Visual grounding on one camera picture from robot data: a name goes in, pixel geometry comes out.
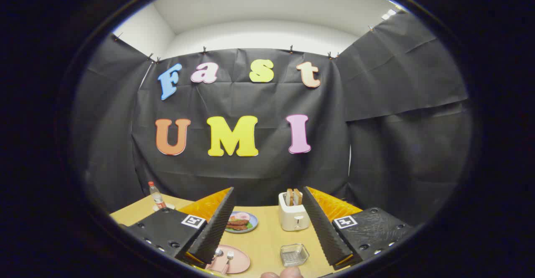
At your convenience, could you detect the clear square tray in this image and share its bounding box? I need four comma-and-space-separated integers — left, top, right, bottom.
280, 243, 310, 268

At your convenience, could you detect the row of black cloth clips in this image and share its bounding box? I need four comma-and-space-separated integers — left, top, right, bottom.
114, 25, 375, 63

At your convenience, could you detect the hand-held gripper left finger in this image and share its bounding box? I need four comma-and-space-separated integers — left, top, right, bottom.
119, 187, 235, 269

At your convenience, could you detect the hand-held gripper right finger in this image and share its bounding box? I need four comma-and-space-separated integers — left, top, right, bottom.
302, 186, 416, 270

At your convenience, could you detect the white toaster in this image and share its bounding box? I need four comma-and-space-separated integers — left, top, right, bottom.
279, 191, 311, 232

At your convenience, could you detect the clear bottle with red cap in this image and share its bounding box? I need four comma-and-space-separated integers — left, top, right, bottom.
148, 181, 167, 209

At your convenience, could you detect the blue plate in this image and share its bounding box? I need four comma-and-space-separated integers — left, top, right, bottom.
225, 211, 258, 234

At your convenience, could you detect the pink plate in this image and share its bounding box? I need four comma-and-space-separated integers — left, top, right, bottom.
206, 245, 251, 274

